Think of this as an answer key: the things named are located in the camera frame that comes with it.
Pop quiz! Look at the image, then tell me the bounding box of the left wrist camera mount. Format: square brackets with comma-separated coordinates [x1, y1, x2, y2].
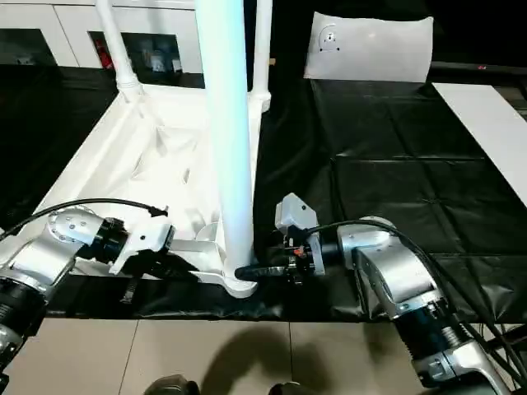
[109, 221, 174, 276]

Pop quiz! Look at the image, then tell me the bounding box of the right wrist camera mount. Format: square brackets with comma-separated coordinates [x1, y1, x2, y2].
[274, 192, 326, 276]

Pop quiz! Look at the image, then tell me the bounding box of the white plastic table leg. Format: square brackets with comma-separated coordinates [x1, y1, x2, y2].
[95, 0, 146, 104]
[192, 0, 255, 279]
[251, 0, 273, 112]

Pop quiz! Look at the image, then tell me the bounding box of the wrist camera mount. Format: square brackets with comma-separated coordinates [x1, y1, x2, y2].
[274, 192, 326, 276]
[109, 221, 174, 276]

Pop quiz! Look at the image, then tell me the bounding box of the flat white board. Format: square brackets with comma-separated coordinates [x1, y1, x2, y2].
[431, 81, 527, 207]

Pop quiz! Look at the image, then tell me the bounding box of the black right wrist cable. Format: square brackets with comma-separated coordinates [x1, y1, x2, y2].
[306, 220, 527, 388]

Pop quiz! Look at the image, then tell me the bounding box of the white panel with screw holes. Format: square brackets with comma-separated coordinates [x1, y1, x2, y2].
[303, 11, 436, 82]

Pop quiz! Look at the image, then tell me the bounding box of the black box with gold label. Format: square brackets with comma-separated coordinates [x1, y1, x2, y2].
[246, 0, 318, 83]

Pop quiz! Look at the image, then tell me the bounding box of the black bar with red light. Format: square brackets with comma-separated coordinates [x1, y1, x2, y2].
[430, 61, 527, 72]

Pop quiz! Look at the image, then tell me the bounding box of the white glass-door cabinet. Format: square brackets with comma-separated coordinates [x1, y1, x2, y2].
[0, 0, 207, 79]

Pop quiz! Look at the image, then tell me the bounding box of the white plastic table top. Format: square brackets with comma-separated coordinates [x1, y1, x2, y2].
[35, 84, 273, 300]

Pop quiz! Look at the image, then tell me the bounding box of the dark left robot foot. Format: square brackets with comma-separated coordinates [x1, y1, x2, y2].
[146, 374, 201, 395]

